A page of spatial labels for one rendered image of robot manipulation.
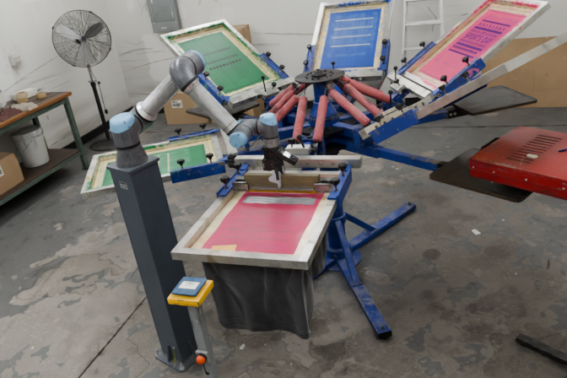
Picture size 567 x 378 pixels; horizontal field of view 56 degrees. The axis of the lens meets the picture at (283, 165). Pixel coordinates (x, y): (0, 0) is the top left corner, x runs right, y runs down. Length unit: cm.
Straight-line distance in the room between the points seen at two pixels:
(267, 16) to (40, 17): 263
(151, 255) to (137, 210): 25
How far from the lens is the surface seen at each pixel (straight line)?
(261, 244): 222
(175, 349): 315
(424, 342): 313
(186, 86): 236
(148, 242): 274
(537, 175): 235
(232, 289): 237
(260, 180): 260
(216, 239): 233
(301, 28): 668
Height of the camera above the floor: 211
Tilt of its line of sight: 23 degrees down
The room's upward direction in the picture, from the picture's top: 8 degrees counter-clockwise
